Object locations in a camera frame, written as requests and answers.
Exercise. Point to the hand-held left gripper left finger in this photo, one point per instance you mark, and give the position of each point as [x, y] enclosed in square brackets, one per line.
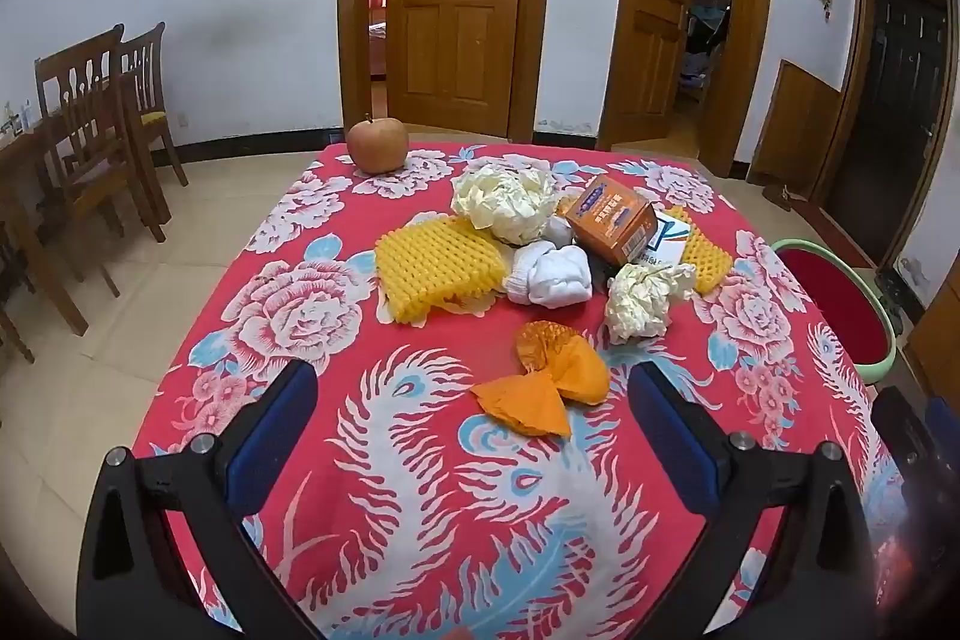
[274, 430]

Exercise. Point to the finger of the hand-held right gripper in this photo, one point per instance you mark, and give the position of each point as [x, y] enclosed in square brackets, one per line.
[904, 445]

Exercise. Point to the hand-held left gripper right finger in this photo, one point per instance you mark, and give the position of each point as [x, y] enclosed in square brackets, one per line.
[675, 437]

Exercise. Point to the red stool green rim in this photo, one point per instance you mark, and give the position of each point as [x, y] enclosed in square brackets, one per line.
[832, 302]

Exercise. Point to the white box with blue print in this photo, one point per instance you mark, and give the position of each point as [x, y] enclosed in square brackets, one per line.
[671, 235]

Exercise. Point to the orange cardboard box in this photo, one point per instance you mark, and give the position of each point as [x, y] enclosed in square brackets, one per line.
[607, 220]

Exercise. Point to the wooden cabinet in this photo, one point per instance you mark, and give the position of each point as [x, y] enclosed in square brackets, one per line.
[937, 340]

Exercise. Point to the orange paper wrapper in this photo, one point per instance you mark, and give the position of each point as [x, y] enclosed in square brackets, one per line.
[570, 370]

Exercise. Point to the small crumpled cream paper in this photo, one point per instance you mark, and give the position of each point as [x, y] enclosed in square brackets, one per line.
[637, 302]

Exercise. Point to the small yellow foam fruit net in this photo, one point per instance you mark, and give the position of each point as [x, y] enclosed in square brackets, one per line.
[705, 254]

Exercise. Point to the white rolled socks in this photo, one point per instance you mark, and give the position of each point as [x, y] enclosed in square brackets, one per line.
[547, 276]

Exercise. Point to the red floral tablecloth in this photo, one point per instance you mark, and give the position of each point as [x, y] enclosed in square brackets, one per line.
[480, 340]

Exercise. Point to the large yellow foam fruit net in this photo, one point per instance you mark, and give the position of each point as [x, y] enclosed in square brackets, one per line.
[427, 265]

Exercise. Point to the small crumpled white tissue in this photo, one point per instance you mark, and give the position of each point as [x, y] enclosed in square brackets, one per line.
[559, 230]

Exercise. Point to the large crumpled cream paper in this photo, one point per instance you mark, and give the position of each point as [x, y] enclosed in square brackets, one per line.
[502, 197]

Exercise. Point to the red apple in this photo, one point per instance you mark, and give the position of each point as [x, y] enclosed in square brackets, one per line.
[377, 145]

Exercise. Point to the dark metal door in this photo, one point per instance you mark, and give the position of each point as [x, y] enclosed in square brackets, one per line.
[892, 123]

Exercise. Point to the dark wooden chair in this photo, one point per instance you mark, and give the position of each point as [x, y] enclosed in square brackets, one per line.
[82, 160]

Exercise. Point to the wooden chair with yellow cushion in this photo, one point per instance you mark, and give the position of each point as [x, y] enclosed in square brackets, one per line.
[150, 119]

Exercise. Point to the narrow wooden door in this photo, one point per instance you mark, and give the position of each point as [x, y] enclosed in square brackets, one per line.
[656, 25]

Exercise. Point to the wooden wall panel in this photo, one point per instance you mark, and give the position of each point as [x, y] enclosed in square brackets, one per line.
[799, 123]

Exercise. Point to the wooden door frame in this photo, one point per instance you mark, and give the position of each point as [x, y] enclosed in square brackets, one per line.
[754, 48]
[352, 10]

